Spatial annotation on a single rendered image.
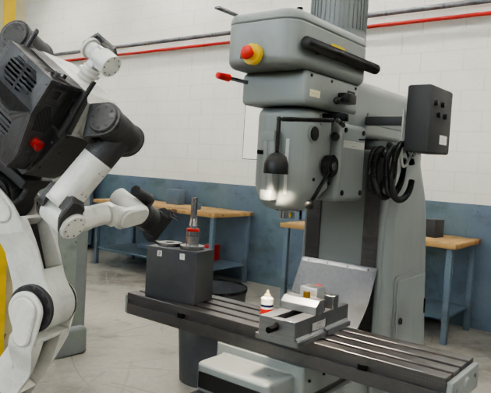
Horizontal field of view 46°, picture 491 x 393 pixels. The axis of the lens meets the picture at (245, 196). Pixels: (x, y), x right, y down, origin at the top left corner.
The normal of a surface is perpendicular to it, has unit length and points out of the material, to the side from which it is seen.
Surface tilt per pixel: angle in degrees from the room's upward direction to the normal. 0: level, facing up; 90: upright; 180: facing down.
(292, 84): 90
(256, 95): 90
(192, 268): 90
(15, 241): 115
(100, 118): 68
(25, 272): 90
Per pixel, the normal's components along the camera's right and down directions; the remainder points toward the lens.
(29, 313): -0.29, 0.04
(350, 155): 0.79, 0.07
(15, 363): -0.33, 0.44
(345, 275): -0.51, -0.44
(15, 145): -0.55, 0.13
